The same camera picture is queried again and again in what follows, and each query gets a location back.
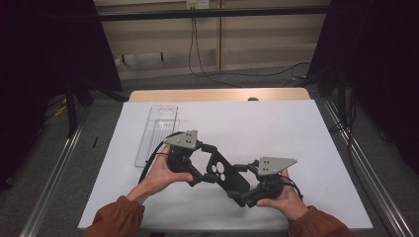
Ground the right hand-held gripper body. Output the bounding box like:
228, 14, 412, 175
253, 156, 298, 200

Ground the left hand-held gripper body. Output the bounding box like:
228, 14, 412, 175
163, 129, 203, 174

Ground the black phone case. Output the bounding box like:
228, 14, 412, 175
206, 149, 252, 199

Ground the clear plastic storage bin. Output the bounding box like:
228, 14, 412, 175
134, 104, 181, 169

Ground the person's right hand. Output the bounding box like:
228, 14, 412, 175
256, 168, 309, 222

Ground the person's left hand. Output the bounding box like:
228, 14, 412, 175
138, 145, 195, 200

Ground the white table sheet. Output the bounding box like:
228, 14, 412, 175
77, 100, 375, 231

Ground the wooden table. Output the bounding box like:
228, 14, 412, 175
127, 87, 311, 104

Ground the black stand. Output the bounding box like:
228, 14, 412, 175
63, 73, 130, 138
304, 63, 352, 130

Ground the black horizontal bar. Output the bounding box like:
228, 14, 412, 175
98, 5, 331, 22

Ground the black curtain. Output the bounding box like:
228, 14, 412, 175
307, 0, 419, 174
0, 0, 124, 191

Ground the left hand-held gripper cable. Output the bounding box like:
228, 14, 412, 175
137, 130, 184, 185

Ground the hand-held gripper cable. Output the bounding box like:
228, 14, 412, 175
279, 175, 304, 201
137, 130, 184, 185

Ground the right hand-held gripper cable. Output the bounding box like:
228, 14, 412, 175
279, 175, 304, 201

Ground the black wall cable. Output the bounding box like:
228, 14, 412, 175
188, 8, 243, 89
193, 8, 312, 79

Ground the metal floor rail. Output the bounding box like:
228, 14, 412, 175
323, 98, 419, 237
19, 107, 92, 237

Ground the white wall outlet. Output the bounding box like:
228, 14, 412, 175
186, 0, 211, 10

